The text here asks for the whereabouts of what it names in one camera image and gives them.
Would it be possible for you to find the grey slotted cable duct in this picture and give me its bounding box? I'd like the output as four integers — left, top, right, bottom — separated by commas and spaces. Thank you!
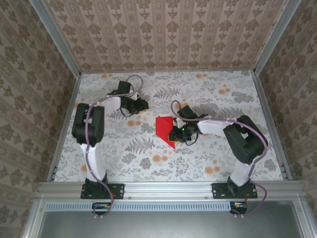
46, 201, 248, 212

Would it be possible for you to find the aluminium frame post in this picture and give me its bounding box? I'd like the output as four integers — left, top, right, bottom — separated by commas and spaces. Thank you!
28, 0, 82, 77
252, 0, 304, 75

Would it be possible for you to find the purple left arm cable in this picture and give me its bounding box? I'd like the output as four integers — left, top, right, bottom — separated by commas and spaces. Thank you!
84, 74, 146, 220

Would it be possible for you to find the black connector board with wires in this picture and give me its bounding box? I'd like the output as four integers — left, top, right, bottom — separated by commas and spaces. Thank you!
92, 202, 111, 215
229, 201, 248, 215

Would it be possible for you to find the thin black left gripper cable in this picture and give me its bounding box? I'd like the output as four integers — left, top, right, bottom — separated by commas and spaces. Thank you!
119, 106, 140, 118

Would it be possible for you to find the aluminium cross rail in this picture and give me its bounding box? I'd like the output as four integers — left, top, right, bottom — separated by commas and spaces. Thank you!
37, 180, 304, 199

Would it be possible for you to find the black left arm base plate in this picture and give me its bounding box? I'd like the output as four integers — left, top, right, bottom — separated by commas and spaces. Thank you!
80, 182, 125, 200

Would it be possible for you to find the floral table cover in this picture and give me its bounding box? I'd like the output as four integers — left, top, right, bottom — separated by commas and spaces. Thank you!
53, 70, 285, 183

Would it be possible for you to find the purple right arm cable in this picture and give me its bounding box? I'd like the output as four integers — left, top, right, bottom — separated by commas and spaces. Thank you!
170, 100, 269, 219

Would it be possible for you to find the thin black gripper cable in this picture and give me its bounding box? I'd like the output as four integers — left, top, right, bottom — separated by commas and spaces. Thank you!
119, 106, 140, 118
185, 132, 199, 147

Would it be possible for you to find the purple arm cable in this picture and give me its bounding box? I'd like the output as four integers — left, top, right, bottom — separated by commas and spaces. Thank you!
170, 100, 269, 219
84, 74, 146, 220

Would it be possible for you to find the aluminium side rail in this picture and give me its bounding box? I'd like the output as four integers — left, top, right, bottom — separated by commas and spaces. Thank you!
251, 71, 294, 180
47, 74, 82, 181

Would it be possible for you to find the grey sheet metal panel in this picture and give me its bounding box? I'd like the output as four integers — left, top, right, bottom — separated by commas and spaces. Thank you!
37, 201, 306, 238

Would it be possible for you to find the thin aluminium table edge rail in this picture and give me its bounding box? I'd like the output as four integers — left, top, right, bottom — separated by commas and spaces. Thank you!
80, 68, 256, 74

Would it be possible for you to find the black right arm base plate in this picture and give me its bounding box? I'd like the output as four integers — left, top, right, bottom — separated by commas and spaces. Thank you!
212, 182, 258, 200

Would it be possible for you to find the thin black right gripper cable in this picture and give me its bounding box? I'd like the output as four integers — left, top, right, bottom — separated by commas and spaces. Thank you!
185, 132, 199, 147

